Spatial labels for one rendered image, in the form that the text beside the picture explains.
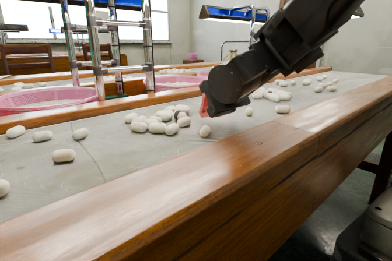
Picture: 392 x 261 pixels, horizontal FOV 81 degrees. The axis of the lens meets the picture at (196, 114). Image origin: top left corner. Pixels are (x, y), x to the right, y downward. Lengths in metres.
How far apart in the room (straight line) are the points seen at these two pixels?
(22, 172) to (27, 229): 0.16
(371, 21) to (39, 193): 5.14
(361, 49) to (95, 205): 5.10
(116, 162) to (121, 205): 0.14
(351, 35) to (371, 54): 0.49
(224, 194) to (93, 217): 0.13
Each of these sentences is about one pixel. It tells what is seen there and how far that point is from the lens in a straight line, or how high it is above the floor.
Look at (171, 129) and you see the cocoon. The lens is 0.44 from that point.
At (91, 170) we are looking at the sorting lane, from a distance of 0.36.
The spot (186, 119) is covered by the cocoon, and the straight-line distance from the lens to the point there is 0.48.
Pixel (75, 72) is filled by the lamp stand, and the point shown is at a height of 0.81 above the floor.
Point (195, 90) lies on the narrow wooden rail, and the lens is 0.74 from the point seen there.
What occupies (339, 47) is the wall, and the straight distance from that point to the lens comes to 5.27.
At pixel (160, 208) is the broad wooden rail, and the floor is 0.76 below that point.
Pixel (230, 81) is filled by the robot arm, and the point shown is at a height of 0.86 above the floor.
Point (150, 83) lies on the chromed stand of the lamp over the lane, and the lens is 0.71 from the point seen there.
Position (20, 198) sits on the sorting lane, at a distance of 0.34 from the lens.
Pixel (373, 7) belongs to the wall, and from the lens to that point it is 5.22.
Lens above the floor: 0.91
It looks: 17 degrees down
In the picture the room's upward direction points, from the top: straight up
